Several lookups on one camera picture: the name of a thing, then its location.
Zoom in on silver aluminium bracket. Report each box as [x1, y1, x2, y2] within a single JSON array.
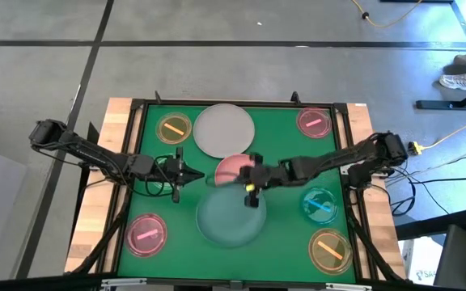
[[100, 277, 148, 289], [324, 282, 373, 291]]

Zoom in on black desk foot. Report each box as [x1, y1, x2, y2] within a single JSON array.
[[415, 78, 466, 112]]

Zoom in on medium pink plastic plate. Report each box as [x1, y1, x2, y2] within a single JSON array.
[[214, 153, 257, 188]]

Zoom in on yellow floor cable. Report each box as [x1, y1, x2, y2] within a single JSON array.
[[351, 0, 424, 29]]

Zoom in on small pink transparent plate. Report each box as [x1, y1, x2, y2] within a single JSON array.
[[124, 213, 169, 259], [295, 106, 333, 140]]

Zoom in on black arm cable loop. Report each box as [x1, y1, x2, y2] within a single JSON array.
[[132, 154, 178, 199]]

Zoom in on small blue transparent plate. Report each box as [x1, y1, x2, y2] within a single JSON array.
[[300, 186, 339, 226]]

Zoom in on white cardboard box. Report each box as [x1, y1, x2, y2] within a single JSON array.
[[400, 237, 447, 286]]

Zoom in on dark grey case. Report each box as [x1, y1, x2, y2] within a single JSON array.
[[433, 224, 466, 290]]

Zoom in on green table mat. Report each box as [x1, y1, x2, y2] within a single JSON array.
[[116, 103, 358, 285]]

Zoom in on black floor cables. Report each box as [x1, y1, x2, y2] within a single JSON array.
[[385, 150, 466, 217]]

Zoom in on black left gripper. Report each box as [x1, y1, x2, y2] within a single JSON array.
[[163, 146, 206, 204]]

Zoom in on large teal plastic plate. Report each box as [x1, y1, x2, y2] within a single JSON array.
[[195, 184, 268, 249]]

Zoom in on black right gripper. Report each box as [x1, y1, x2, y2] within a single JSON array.
[[205, 153, 285, 209]]

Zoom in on black table frame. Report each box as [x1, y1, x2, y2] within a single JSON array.
[[65, 95, 410, 290]]

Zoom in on white cable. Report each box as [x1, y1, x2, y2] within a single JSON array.
[[385, 139, 466, 179]]

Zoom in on small orange transparent plate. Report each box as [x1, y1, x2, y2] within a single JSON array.
[[307, 228, 354, 276], [155, 112, 193, 146]]

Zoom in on yellow extension cable with plug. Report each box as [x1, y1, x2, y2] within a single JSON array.
[[408, 112, 466, 157]]

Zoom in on large grey plastic plate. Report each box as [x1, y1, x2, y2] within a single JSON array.
[[193, 103, 256, 159]]

